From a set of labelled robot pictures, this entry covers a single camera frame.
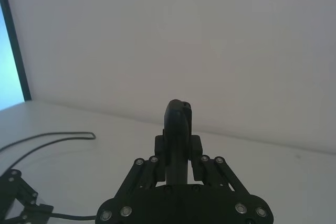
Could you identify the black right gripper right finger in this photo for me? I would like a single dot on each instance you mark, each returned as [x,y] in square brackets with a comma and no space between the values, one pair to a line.
[197,155]

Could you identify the black framed bright panel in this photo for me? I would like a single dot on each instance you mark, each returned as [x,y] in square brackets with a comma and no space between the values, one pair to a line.
[17,51]

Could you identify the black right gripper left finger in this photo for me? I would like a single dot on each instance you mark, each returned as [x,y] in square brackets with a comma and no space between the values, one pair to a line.
[160,155]

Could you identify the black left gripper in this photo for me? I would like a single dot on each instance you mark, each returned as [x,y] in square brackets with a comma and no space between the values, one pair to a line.
[8,184]

